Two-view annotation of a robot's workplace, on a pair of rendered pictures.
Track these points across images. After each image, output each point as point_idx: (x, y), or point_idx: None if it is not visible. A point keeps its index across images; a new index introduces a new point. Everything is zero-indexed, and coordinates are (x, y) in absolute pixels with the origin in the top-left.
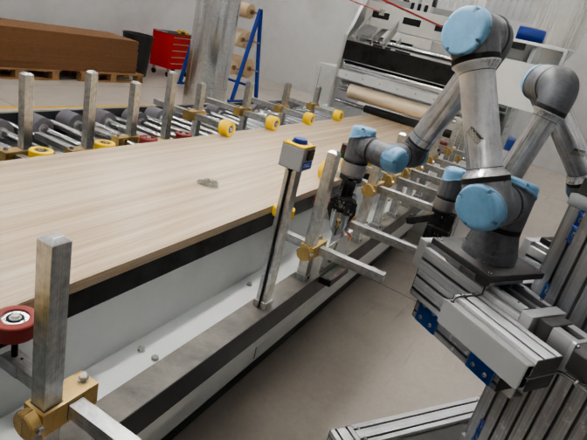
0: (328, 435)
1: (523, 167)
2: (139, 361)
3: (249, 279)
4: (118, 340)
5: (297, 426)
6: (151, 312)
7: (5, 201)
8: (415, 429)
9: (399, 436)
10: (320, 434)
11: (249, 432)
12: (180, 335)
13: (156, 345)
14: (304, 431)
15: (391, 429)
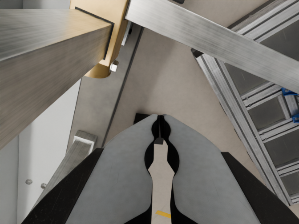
0: (200, 1)
1: None
2: (38, 189)
3: (31, 5)
4: (10, 194)
5: (172, 1)
6: (1, 183)
7: None
8: (282, 27)
9: (261, 41)
10: (193, 2)
11: None
12: (40, 159)
13: (34, 174)
14: (179, 5)
15: (256, 37)
